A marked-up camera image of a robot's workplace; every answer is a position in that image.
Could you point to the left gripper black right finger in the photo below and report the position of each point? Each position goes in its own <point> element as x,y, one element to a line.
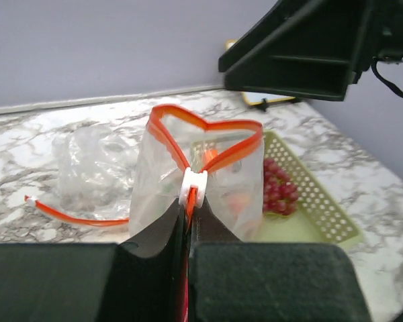
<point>272,281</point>

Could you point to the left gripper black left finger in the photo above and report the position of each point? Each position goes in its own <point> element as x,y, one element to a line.
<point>87,278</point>

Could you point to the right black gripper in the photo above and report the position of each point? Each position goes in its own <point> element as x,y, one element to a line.
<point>314,49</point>

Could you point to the clear zip bag orange zipper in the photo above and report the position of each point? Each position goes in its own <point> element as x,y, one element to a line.
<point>185,262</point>

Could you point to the red grapes bunch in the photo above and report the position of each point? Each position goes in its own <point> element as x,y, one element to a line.
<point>280,194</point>

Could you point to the green plastic basket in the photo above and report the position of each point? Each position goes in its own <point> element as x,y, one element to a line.
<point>235,196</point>

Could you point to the small whiteboard wooden frame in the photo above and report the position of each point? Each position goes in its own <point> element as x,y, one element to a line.
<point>262,101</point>

